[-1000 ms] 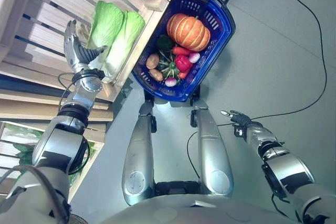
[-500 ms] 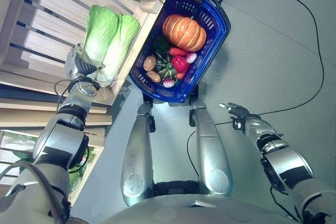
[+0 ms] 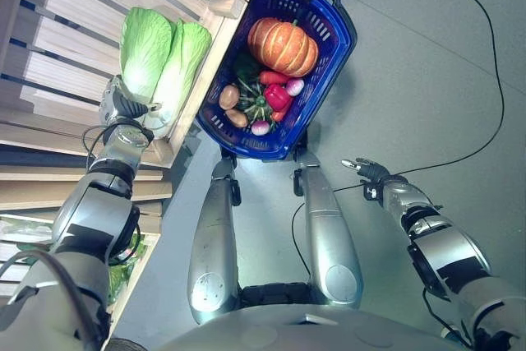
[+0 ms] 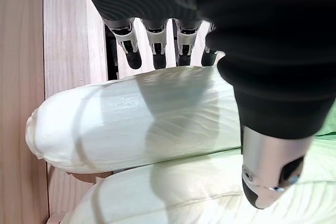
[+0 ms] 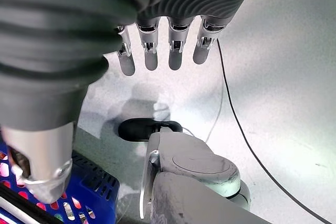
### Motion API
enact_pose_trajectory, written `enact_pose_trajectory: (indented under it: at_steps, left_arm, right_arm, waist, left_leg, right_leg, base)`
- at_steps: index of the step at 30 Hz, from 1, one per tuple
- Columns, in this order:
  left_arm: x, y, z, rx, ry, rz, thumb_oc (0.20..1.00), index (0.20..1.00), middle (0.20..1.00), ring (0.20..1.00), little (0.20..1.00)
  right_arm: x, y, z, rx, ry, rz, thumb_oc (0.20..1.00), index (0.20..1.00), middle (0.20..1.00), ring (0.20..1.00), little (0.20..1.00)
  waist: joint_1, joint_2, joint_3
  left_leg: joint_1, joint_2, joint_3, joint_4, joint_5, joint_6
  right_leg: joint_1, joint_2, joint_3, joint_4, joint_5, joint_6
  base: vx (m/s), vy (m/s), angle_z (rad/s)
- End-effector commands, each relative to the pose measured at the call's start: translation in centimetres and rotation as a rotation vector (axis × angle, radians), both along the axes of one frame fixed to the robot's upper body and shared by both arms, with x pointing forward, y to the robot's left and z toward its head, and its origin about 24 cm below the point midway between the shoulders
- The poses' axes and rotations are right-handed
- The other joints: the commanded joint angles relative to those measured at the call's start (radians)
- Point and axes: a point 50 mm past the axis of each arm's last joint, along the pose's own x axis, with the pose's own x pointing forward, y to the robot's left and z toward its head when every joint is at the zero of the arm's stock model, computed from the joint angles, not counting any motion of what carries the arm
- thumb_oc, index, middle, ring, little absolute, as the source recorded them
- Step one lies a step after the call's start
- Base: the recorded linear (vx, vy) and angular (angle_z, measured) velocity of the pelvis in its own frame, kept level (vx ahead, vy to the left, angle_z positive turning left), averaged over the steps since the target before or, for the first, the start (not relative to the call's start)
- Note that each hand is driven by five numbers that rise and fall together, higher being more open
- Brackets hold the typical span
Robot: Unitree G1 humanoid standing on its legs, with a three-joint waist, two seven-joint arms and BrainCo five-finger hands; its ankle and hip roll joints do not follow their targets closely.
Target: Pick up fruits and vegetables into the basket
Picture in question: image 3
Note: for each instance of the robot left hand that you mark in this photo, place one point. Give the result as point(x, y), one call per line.
point(123, 104)

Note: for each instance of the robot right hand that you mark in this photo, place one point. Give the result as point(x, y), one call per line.
point(372, 169)

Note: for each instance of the green napa cabbage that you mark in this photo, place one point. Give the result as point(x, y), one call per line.
point(144, 51)
point(181, 67)

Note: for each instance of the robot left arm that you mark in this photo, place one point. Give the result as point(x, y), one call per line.
point(94, 227)

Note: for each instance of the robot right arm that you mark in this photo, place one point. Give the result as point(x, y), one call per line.
point(444, 248)

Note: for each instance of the blue plastic shopping basket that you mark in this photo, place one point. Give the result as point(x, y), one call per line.
point(328, 55)

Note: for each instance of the robot right leg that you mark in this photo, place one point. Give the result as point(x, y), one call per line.
point(328, 236)

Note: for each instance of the robot leg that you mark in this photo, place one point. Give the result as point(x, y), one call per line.
point(213, 244)
point(328, 236)

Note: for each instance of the wooden produce crate with greens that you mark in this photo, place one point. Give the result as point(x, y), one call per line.
point(152, 190)

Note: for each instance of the wooden slatted produce crate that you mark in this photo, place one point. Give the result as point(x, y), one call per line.
point(65, 30)

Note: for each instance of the brown potato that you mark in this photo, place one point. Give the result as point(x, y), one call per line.
point(237, 118)
point(229, 97)

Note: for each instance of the purple onion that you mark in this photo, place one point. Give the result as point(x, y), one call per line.
point(259, 128)
point(295, 87)

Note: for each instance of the red bell pepper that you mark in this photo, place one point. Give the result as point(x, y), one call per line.
point(277, 96)

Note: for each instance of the striped green squash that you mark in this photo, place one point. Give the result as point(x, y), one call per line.
point(252, 100)

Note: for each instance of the dark green vegetable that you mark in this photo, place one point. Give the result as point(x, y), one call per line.
point(247, 66)

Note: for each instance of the orange carrot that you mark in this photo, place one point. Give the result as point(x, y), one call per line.
point(273, 77)

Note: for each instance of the orange pumpkin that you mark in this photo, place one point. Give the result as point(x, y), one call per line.
point(283, 47)

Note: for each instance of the bagged pale green vegetable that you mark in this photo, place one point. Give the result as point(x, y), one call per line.
point(24, 232)

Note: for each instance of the robot left leg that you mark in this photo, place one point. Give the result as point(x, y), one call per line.
point(213, 244)

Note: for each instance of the green leafy lettuce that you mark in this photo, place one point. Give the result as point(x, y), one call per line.
point(123, 273)

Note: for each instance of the silver robot torso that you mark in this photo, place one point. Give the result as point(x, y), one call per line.
point(312, 330)

